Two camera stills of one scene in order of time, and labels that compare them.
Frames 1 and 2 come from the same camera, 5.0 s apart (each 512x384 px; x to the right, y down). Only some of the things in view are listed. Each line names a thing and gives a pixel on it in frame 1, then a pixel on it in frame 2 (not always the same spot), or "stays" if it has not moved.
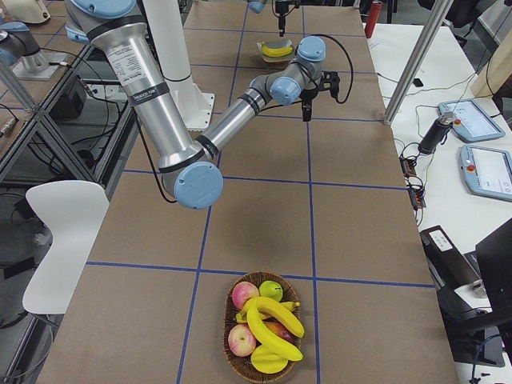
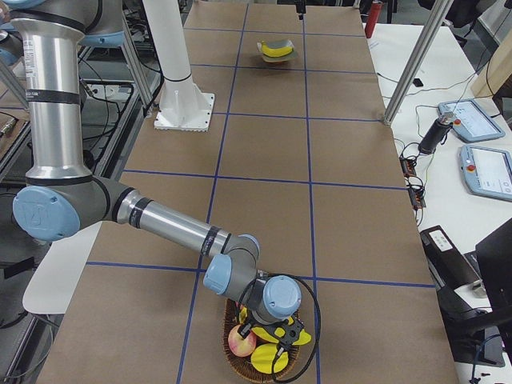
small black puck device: [418, 82] stays
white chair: [74, 211] stays
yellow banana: [277, 52] stays
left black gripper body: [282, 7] -> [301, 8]
